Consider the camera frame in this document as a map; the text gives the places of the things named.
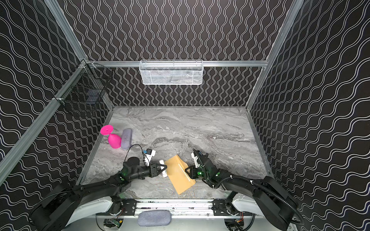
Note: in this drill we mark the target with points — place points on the aluminium corner post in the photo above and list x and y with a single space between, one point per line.
66 28
283 32

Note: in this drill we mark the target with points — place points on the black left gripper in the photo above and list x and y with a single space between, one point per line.
151 169

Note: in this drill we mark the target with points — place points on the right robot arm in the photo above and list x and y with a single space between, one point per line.
276 204

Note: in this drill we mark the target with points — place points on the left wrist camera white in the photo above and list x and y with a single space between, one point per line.
148 155

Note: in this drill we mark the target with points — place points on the aluminium corner post right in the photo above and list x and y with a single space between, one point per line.
283 32

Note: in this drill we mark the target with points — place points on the aluminium corner post left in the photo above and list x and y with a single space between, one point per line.
66 28

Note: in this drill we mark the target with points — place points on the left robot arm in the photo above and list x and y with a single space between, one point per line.
64 205

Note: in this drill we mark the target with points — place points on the aluminium left side rail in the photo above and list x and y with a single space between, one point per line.
9 162

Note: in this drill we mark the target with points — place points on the brown manila envelope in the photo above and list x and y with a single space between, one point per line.
177 174

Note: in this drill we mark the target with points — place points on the white wire basket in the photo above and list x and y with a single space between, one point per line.
171 74

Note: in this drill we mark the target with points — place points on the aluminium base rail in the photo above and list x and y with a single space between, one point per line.
191 208

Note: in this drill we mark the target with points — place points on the grey fabric pouch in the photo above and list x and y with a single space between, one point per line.
154 218

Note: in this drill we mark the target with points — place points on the aluminium back crossbar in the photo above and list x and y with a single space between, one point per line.
136 64

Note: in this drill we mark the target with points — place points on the magenta plastic goblet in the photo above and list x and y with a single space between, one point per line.
113 139

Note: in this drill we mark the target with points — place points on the black wire basket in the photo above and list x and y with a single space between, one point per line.
87 95

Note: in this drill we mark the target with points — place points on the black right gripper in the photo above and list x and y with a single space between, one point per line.
197 169

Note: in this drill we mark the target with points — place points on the white glue stick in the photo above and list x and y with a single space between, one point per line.
163 169

